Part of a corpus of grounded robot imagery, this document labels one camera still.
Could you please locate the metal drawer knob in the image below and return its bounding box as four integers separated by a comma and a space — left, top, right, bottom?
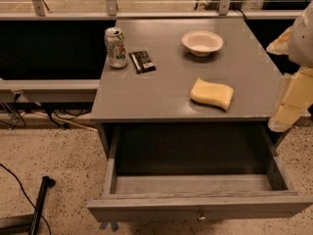
198, 211, 207, 220

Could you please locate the black floor cable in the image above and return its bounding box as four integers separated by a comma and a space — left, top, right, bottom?
0, 163, 53, 235

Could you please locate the white paper bowl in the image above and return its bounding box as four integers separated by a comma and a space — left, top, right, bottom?
182, 30, 223, 57

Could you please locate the open grey top drawer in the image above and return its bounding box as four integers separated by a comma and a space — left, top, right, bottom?
87, 122, 313, 222

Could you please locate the grey metal railing frame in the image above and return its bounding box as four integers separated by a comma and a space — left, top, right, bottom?
0, 0, 312, 21

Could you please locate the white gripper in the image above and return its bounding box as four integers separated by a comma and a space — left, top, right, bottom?
266, 1, 313, 132

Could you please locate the grey low beam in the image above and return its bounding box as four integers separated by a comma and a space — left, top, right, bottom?
0, 79, 100, 103

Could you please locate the yellow sponge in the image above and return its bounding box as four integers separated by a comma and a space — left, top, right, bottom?
191, 78, 234, 111

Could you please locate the black stand leg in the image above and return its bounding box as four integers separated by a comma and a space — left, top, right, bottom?
0, 176, 56, 235

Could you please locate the black snack packet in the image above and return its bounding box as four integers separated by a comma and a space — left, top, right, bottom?
129, 51, 157, 73

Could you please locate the silver soda can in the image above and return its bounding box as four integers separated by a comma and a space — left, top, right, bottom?
105, 27, 128, 69

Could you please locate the black cable bundle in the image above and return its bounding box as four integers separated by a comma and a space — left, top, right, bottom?
0, 93, 93, 129

